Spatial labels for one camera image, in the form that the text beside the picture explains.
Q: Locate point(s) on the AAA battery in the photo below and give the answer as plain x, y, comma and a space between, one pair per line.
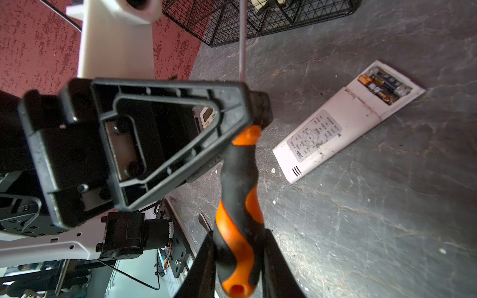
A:
390, 82
378, 88

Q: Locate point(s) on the orange black screwdriver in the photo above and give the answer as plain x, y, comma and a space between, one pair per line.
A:
239, 231

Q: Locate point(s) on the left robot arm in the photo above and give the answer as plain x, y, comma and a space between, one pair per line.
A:
24, 210

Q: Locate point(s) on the small white AC remote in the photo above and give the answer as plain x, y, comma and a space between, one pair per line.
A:
204, 116

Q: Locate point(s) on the black wire rack organizer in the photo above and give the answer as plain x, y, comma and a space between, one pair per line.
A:
217, 22

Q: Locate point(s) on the long white remote control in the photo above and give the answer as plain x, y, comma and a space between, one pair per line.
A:
345, 117

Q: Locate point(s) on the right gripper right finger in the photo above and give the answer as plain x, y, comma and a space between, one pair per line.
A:
277, 279

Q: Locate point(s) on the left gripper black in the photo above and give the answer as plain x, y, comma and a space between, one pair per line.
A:
150, 139

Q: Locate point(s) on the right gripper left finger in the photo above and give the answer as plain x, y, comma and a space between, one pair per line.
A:
201, 280

